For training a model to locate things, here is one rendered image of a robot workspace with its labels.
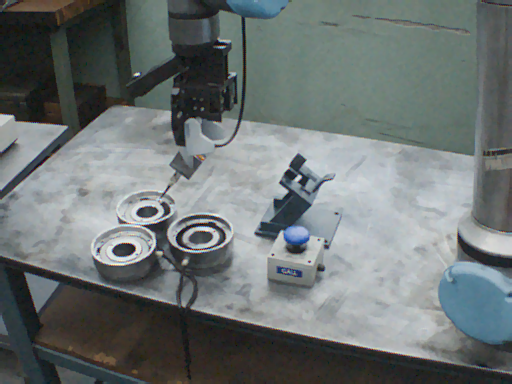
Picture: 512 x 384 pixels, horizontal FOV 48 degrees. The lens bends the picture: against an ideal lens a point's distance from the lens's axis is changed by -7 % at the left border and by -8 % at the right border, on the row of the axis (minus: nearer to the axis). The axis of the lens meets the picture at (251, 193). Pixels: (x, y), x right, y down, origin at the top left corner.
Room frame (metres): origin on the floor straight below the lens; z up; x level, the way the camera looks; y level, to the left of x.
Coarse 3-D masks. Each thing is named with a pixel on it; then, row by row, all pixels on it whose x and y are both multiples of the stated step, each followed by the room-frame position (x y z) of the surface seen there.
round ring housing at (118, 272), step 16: (128, 224) 0.82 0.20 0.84; (96, 240) 0.78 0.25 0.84; (128, 240) 0.79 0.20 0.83; (144, 240) 0.79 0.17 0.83; (96, 256) 0.73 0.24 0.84; (112, 256) 0.75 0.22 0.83; (144, 256) 0.73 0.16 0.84; (112, 272) 0.71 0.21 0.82; (128, 272) 0.72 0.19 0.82; (144, 272) 0.73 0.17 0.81
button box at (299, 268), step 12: (276, 240) 0.76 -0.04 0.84; (312, 240) 0.76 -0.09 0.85; (324, 240) 0.76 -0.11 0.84; (276, 252) 0.73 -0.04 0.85; (288, 252) 0.73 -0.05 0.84; (300, 252) 0.73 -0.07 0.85; (312, 252) 0.73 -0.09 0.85; (276, 264) 0.72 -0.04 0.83; (288, 264) 0.71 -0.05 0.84; (300, 264) 0.70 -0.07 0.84; (312, 264) 0.70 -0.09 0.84; (276, 276) 0.72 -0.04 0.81; (288, 276) 0.71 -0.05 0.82; (300, 276) 0.70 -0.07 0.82; (312, 276) 0.70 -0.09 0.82
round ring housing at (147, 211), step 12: (144, 192) 0.92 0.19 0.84; (156, 192) 0.92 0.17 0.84; (120, 204) 0.88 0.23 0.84; (144, 204) 0.89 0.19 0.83; (156, 204) 0.89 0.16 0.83; (168, 204) 0.89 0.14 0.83; (120, 216) 0.84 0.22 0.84; (132, 216) 0.86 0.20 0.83; (144, 216) 0.89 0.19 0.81; (156, 216) 0.86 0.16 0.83; (168, 216) 0.84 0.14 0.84; (156, 228) 0.82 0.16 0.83; (168, 228) 0.84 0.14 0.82
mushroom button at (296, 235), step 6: (288, 228) 0.75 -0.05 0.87; (294, 228) 0.75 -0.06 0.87; (300, 228) 0.75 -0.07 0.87; (288, 234) 0.74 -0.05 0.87; (294, 234) 0.74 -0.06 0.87; (300, 234) 0.74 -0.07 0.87; (306, 234) 0.74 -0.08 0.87; (288, 240) 0.73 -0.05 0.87; (294, 240) 0.73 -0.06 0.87; (300, 240) 0.73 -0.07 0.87; (306, 240) 0.73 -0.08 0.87; (294, 246) 0.74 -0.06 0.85
